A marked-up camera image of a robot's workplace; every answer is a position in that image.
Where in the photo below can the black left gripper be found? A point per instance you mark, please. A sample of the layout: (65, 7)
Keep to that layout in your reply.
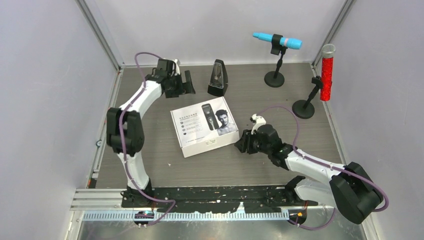
(184, 88)

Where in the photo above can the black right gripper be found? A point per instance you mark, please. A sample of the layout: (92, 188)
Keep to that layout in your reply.
(244, 145)

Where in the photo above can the white box with black tray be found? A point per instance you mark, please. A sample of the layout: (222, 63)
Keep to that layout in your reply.
(204, 126)

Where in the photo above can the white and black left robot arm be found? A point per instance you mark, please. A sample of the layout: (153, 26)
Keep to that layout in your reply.
(124, 129)

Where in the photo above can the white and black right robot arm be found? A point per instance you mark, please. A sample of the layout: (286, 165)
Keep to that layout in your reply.
(347, 188)

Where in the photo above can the black metronome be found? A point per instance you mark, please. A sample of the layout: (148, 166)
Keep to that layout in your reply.
(218, 83)

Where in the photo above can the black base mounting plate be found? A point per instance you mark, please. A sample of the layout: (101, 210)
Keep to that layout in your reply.
(215, 199)

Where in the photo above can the black stand of red microphone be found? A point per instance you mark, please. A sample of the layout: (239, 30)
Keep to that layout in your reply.
(304, 109)

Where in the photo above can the blue microphone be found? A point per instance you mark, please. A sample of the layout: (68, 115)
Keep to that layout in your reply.
(291, 43)

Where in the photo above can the red glitter microphone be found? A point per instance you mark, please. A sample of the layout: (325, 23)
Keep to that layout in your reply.
(327, 51)

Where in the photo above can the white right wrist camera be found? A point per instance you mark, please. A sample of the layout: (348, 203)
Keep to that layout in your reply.
(257, 122)

